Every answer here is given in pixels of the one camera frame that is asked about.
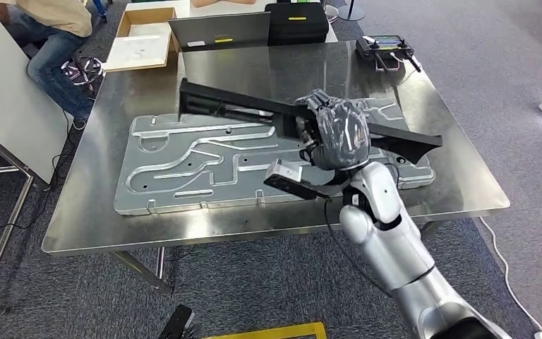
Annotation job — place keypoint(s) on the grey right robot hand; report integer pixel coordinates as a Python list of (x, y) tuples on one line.
[(346, 133)]

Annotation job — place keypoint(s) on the black plastic plate frame part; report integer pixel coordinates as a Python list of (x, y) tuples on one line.
[(233, 99)]

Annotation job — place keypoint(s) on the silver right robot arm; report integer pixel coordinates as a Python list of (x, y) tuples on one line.
[(392, 252)]

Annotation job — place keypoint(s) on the stainless steel workbench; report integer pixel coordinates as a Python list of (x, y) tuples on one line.
[(93, 187)]

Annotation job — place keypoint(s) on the black remote controller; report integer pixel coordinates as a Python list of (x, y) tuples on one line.
[(383, 47)]

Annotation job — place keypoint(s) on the black equipment case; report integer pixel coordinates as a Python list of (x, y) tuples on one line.
[(299, 28)]

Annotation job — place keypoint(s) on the stamped grey metal panel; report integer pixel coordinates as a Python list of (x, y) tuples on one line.
[(182, 159)]

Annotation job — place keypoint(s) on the person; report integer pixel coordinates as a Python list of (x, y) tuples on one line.
[(224, 3), (51, 61)]

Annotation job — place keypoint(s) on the wooden tray box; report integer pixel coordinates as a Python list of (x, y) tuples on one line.
[(135, 47)]

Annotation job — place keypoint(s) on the office chair base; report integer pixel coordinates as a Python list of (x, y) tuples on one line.
[(81, 70)]

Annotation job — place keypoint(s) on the white board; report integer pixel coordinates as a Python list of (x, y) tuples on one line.
[(9, 107)]

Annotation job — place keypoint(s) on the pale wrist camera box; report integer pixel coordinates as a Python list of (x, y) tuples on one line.
[(287, 169)]

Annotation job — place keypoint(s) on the black camera bracket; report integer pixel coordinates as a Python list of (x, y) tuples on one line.
[(299, 189)]

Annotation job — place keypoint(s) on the black robot bracket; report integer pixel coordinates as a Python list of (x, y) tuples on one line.
[(175, 323)]

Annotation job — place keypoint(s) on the chrome board frame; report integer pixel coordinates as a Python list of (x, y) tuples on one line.
[(7, 234)]

